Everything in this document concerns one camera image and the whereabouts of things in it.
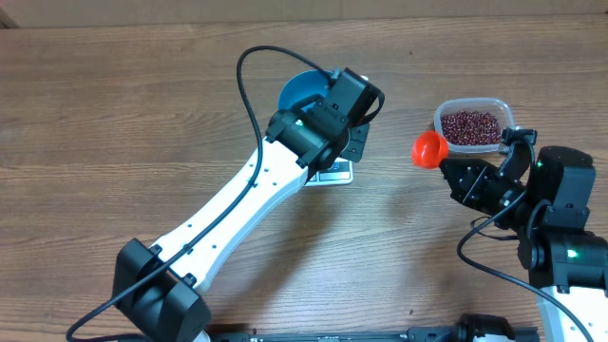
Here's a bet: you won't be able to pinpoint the red scoop with blue handle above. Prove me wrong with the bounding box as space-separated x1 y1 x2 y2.
411 130 449 169

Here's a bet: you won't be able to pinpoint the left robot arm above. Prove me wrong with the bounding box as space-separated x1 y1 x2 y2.
113 68 384 341

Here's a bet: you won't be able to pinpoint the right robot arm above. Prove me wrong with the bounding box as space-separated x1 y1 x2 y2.
439 142 607 341

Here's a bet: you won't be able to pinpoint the white digital kitchen scale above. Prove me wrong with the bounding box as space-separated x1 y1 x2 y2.
306 158 353 187

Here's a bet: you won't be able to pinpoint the blue metal bowl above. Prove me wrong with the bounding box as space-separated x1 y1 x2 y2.
277 69 330 109

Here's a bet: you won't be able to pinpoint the red beans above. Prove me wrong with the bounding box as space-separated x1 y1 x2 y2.
440 111 502 145

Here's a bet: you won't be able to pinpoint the clear plastic container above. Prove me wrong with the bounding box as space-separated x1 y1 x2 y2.
434 98 516 154

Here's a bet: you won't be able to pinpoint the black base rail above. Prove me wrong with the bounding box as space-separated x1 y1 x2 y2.
205 313 541 342

